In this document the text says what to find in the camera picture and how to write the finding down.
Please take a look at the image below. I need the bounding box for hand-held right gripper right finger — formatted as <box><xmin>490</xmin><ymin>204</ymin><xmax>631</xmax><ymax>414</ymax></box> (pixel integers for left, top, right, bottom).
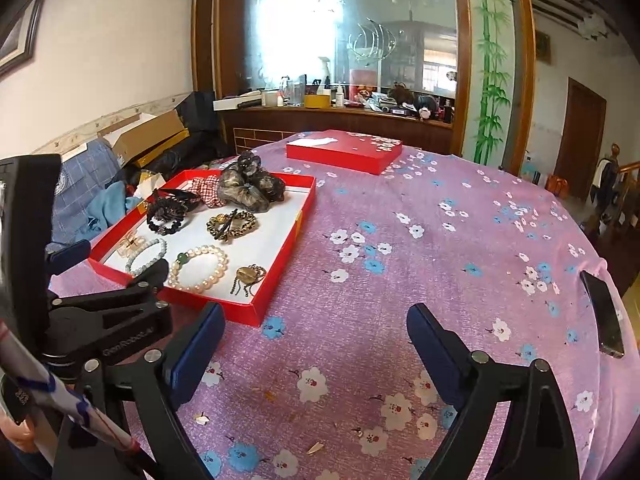
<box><xmin>406</xmin><ymin>302</ymin><xmax>581</xmax><ymax>480</ymax></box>

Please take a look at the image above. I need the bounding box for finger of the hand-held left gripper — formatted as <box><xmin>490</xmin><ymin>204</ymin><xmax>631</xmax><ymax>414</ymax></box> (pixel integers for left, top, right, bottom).
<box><xmin>46</xmin><ymin>239</ymin><xmax>92</xmax><ymax>277</ymax></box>
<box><xmin>47</xmin><ymin>259</ymin><xmax>173</xmax><ymax>322</ymax></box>

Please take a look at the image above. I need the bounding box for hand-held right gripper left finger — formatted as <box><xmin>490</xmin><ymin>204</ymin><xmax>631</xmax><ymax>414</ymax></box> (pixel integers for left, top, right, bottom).
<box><xmin>52</xmin><ymin>302</ymin><xmax>227</xmax><ymax>480</ymax></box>

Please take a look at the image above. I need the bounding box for clear amber hair claw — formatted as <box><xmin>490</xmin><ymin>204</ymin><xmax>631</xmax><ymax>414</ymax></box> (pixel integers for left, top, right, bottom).
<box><xmin>118</xmin><ymin>232</ymin><xmax>146</xmax><ymax>258</ymax></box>

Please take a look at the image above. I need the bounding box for red jewelry box tray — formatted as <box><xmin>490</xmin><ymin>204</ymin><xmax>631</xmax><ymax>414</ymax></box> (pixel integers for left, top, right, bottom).
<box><xmin>88</xmin><ymin>169</ymin><xmax>317</xmax><ymax>328</ymax></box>

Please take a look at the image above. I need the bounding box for pale jade bead bracelet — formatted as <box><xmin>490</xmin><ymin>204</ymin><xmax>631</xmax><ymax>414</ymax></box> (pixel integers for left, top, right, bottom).
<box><xmin>124</xmin><ymin>236</ymin><xmax>168</xmax><ymax>277</ymax></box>

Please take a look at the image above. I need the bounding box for gold pendant brooch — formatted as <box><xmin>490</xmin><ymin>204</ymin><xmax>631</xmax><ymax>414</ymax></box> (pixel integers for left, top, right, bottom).
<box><xmin>231</xmin><ymin>264</ymin><xmax>268</xmax><ymax>300</ymax></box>

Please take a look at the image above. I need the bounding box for pearl bracelet with green bead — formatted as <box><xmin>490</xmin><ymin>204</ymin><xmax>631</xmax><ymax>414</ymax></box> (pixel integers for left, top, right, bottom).
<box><xmin>167</xmin><ymin>245</ymin><xmax>229</xmax><ymax>293</ymax></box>

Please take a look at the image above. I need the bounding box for gold and black beaded bracelet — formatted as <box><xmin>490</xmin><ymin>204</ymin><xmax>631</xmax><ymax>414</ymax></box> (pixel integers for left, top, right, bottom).
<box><xmin>206</xmin><ymin>209</ymin><xmax>258</xmax><ymax>243</ymax></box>

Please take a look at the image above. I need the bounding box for person's left hand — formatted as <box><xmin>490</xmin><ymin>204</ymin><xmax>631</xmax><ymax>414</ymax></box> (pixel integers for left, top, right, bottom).
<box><xmin>0</xmin><ymin>407</ymin><xmax>38</xmax><ymax>456</ymax></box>

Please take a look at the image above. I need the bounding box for blue plaid bag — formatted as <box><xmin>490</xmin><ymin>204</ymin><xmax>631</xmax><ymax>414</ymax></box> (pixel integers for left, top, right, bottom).
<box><xmin>52</xmin><ymin>141</ymin><xmax>132</xmax><ymax>243</ymax></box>

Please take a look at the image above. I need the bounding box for light blue cloth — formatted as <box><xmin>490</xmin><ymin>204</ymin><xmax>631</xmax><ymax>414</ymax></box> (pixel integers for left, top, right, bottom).
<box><xmin>84</xmin><ymin>180</ymin><xmax>147</xmax><ymax>235</ymax></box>

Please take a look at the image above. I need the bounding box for purple floral tablecloth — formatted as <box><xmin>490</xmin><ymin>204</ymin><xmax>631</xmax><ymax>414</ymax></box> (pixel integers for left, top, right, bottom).
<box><xmin>47</xmin><ymin>130</ymin><xmax>640</xmax><ymax>480</ymax></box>

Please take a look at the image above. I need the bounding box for red plaid scrunchie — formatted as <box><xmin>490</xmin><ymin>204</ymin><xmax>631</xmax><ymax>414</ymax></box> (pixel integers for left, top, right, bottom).
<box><xmin>180</xmin><ymin>176</ymin><xmax>228</xmax><ymax>209</ymax></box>

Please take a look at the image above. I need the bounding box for brown cardboard box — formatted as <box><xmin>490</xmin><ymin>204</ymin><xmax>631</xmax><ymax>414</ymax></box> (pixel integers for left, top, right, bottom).
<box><xmin>97</xmin><ymin>109</ymin><xmax>192</xmax><ymax>167</ymax></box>

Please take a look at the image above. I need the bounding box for black smartphone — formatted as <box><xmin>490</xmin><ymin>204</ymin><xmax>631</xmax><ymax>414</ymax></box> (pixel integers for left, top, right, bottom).
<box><xmin>580</xmin><ymin>270</ymin><xmax>626</xmax><ymax>359</ymax></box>

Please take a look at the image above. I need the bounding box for grey brown satin scrunchie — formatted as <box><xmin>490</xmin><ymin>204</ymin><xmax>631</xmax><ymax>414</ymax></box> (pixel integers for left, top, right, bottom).
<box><xmin>217</xmin><ymin>152</ymin><xmax>287</xmax><ymax>212</ymax></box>

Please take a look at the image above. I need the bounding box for black bag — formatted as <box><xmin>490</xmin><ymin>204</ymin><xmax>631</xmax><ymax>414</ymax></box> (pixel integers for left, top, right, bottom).
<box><xmin>176</xmin><ymin>91</ymin><xmax>227</xmax><ymax>147</ymax></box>

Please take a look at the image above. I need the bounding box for red box lid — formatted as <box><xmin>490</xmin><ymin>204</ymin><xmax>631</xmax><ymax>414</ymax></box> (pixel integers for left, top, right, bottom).
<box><xmin>285</xmin><ymin>129</ymin><xmax>404</xmax><ymax>176</ymax></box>

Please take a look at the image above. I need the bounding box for white flat box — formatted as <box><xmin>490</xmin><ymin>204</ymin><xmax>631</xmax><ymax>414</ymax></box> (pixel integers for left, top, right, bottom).
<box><xmin>212</xmin><ymin>91</ymin><xmax>264</xmax><ymax>112</ymax></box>

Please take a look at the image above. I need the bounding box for wooden stair railing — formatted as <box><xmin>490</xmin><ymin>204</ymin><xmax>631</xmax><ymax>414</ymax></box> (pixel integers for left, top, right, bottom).
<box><xmin>584</xmin><ymin>142</ymin><xmax>640</xmax><ymax>243</ymax></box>

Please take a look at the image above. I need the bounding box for wooden cabinet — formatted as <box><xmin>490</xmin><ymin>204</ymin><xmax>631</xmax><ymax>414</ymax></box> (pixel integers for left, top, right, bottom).
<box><xmin>220</xmin><ymin>104</ymin><xmax>457</xmax><ymax>157</ymax></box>

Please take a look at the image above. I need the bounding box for brown wooden door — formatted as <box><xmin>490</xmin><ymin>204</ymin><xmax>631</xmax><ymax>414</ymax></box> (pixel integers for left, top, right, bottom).
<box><xmin>554</xmin><ymin>77</ymin><xmax>609</xmax><ymax>202</ymax></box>

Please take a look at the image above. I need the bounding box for dark animal figurine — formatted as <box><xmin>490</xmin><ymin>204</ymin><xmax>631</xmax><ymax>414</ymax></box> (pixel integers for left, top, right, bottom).
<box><xmin>387</xmin><ymin>82</ymin><xmax>427</xmax><ymax>112</ymax></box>

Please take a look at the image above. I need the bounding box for red printed box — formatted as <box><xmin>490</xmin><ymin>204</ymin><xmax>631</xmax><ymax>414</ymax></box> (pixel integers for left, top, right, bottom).
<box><xmin>348</xmin><ymin>67</ymin><xmax>382</xmax><ymax>104</ymax></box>

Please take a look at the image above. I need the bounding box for bamboo painted glass panel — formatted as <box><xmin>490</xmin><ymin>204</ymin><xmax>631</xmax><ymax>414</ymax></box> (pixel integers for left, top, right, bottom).
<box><xmin>459</xmin><ymin>0</ymin><xmax>522</xmax><ymax>167</ymax></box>

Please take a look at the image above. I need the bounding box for white taped cable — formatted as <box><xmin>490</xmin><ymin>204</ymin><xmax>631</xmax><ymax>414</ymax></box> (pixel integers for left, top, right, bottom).
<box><xmin>0</xmin><ymin>320</ymin><xmax>142</xmax><ymax>457</ymax></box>

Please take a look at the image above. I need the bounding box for framed wall picture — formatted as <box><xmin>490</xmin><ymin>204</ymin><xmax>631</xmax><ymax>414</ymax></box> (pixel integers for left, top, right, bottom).
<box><xmin>0</xmin><ymin>0</ymin><xmax>47</xmax><ymax>77</ymax></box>

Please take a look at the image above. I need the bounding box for large wall mirror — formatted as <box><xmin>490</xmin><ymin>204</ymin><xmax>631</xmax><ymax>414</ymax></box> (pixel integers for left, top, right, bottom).
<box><xmin>215</xmin><ymin>0</ymin><xmax>472</xmax><ymax>112</ymax></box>

